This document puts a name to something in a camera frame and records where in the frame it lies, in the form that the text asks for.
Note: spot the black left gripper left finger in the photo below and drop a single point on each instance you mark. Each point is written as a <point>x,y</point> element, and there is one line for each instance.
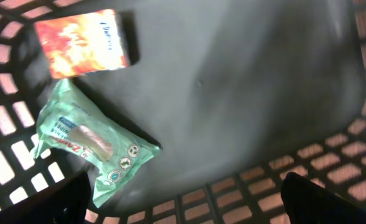
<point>65,202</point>

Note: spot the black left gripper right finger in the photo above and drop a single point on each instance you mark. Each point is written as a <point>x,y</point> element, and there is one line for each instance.
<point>307,203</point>

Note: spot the green wet wipes pack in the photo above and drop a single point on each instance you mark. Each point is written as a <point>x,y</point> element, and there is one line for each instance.
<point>72,122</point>

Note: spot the grey plastic mesh basket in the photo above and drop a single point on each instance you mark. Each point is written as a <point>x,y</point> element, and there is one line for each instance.
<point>237,94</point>

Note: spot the orange tissue pack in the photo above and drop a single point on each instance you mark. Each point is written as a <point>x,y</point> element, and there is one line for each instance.
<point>83,43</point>

